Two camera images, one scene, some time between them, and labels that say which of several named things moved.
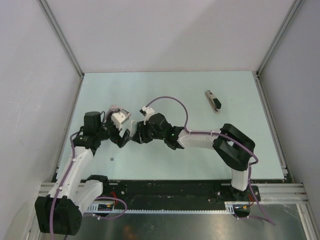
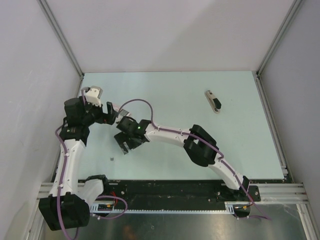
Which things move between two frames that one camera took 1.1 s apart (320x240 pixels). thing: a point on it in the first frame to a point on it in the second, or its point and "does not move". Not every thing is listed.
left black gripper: x=117 y=139 to x=109 y=118
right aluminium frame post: x=292 y=10 does not move
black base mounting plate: x=175 y=194 does not move
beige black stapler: x=214 y=102 does not move
